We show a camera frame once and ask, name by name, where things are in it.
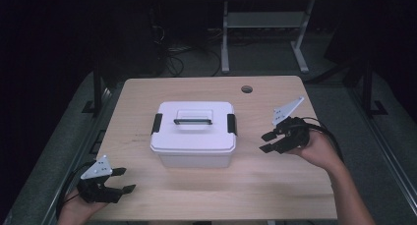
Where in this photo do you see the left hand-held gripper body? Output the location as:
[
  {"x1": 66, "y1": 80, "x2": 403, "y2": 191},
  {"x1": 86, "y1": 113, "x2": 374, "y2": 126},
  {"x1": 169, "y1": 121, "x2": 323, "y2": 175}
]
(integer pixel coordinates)
[{"x1": 77, "y1": 154, "x2": 122, "y2": 205}]

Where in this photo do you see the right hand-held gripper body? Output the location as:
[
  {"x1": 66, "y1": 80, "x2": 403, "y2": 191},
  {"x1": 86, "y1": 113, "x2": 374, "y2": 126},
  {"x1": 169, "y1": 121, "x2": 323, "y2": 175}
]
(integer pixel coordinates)
[{"x1": 270, "y1": 95, "x2": 311, "y2": 154}]

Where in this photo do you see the white plastic storage box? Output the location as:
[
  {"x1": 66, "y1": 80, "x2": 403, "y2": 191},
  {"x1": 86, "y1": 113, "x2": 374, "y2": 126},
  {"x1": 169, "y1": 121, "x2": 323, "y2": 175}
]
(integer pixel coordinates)
[{"x1": 156, "y1": 149, "x2": 232, "y2": 169}]

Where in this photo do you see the white bin lid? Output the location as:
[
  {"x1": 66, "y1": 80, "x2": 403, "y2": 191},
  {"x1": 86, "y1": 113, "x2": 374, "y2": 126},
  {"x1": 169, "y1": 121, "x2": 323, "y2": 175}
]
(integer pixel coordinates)
[{"x1": 149, "y1": 100, "x2": 238, "y2": 155}]

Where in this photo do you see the person's right hand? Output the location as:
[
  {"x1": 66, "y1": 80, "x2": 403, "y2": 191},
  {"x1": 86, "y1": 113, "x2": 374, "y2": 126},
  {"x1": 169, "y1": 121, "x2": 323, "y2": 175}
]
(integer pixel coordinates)
[{"x1": 288, "y1": 130, "x2": 345, "y2": 174}]

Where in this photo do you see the person's left hand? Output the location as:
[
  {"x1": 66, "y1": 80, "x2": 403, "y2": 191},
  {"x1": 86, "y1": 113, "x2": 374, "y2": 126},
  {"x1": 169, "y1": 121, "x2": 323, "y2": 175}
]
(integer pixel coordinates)
[{"x1": 57, "y1": 189, "x2": 108, "y2": 225}]

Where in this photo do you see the left hand-held gripper black cable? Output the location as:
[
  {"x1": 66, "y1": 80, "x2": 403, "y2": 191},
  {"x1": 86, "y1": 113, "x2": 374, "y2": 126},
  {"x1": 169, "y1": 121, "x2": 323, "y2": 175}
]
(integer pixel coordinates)
[{"x1": 54, "y1": 160, "x2": 99, "y2": 219}]

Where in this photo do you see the hand-held gripper black cable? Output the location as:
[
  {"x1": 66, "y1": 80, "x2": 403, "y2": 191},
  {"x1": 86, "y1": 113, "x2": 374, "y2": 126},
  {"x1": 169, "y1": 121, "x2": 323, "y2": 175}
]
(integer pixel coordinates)
[
  {"x1": 301, "y1": 116, "x2": 345, "y2": 164},
  {"x1": 54, "y1": 160, "x2": 99, "y2": 219}
]

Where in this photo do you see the right hand-held gripper black cable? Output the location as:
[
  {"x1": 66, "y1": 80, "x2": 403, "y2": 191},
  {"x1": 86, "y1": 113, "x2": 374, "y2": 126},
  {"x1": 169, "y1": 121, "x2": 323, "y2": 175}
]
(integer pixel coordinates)
[{"x1": 301, "y1": 116, "x2": 345, "y2": 164}]

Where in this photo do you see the aluminium frame rail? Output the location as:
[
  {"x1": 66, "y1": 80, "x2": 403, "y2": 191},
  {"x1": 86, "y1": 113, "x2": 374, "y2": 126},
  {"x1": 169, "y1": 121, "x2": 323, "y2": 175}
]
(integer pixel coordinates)
[
  {"x1": 40, "y1": 86, "x2": 116, "y2": 225},
  {"x1": 346, "y1": 86, "x2": 417, "y2": 217}
]

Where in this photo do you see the black metal post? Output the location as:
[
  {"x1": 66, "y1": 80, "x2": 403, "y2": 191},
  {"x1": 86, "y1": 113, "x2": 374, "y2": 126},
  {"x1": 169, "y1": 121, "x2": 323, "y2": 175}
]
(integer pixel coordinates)
[
  {"x1": 82, "y1": 63, "x2": 103, "y2": 115},
  {"x1": 361, "y1": 57, "x2": 388, "y2": 118}
]

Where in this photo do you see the grey metal table frame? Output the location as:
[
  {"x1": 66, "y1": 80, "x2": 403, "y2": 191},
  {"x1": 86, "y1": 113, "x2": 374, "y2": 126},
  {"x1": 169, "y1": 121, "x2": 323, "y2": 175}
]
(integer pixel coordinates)
[{"x1": 220, "y1": 0, "x2": 317, "y2": 75}]

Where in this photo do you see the tangle of floor cables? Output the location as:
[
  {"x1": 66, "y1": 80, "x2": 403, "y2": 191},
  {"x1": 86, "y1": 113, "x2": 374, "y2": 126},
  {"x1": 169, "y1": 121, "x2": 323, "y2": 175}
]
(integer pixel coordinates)
[{"x1": 150, "y1": 24, "x2": 224, "y2": 78}]

